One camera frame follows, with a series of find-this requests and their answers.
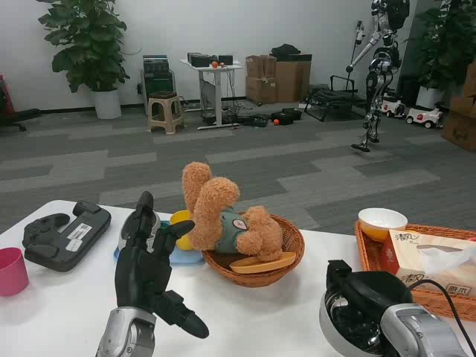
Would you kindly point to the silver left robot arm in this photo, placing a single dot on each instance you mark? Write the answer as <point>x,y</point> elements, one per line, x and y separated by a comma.
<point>122,334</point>

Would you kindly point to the black equipment rack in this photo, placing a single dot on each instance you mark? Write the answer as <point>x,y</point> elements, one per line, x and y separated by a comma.
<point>158,78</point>

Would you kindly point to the orange flat plate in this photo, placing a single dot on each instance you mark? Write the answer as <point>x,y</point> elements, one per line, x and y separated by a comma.
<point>264,264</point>

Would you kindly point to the beige plastic stool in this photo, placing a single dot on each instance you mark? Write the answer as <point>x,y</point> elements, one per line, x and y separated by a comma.
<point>165,108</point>

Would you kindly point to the silver black humanoid robot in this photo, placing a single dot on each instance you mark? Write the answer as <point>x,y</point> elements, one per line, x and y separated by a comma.
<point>379,70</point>

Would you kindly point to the stacked brown cardboard boxes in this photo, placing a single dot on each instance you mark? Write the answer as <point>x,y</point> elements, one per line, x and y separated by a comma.
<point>260,82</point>

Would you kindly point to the round wicker basket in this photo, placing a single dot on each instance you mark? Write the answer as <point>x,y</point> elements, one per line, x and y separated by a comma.
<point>290,241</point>

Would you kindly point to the white orange bowl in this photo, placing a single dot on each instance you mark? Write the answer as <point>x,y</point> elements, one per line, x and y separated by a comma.
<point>381,223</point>

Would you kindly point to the black folded metal frame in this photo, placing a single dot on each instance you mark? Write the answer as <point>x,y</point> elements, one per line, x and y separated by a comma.
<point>331,102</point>

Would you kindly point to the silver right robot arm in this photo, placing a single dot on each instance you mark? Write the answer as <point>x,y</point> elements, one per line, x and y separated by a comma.
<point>420,331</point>

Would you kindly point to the brown teddy bear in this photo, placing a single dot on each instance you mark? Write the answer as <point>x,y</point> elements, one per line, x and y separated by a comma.
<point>213,208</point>

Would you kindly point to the silver grey mug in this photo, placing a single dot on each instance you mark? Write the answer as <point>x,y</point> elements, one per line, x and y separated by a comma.
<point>156,223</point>

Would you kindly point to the rectangular wicker tray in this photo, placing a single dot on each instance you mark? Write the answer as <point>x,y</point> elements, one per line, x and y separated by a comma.
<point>368,249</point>

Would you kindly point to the white standing desk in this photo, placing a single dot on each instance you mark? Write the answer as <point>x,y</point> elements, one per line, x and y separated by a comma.
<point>219,74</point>

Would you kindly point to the dark green potted plant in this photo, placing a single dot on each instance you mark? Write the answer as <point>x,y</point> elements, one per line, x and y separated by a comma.
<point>446,44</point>

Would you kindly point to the black labelled device case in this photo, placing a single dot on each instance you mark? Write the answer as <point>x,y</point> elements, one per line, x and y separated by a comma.
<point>89,227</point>

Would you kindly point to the white plant pot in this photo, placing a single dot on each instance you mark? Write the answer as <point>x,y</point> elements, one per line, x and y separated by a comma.
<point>108,104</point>
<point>429,97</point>

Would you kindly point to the open brown cardboard box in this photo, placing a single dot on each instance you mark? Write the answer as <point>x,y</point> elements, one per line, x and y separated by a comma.
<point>461,122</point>

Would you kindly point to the black office chair base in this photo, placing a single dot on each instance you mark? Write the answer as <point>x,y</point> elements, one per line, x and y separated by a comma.
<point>18,117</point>

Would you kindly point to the black bag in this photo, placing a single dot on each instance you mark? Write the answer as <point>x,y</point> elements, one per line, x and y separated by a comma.
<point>285,49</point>

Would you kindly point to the pink plastic cup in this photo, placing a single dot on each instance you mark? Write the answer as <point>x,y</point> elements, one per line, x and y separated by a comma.
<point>11,271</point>

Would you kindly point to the black boxes on desk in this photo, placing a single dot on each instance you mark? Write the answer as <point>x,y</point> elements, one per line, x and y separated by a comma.
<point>201,59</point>

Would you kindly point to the black cases on floor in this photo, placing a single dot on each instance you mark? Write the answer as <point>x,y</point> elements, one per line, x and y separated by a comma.
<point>288,115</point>

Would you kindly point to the beige tissue box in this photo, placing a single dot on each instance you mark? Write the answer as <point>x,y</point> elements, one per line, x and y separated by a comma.
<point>409,253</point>

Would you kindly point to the black game controller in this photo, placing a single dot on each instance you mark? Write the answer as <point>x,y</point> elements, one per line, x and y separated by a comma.
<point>39,232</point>

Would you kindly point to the large brown cardboard box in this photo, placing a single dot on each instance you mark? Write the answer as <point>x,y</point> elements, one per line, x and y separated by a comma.
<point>292,80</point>

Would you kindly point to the shiny metal bowl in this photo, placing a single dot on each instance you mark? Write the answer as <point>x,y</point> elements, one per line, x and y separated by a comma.
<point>329,331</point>

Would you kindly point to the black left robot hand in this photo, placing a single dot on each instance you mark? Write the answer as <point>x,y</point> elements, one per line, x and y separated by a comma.
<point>139,267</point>

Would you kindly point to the large green leafy plant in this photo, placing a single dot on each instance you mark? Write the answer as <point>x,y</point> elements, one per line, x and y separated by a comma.
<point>85,41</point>

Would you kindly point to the yellow plastic cup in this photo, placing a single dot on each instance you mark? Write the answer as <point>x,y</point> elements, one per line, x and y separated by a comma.
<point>182,217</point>

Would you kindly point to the white toy car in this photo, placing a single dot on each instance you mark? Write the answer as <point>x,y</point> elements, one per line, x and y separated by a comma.
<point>393,108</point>
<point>424,117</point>

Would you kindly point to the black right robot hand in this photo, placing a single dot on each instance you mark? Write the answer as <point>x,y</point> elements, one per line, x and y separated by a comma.
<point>375,290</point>

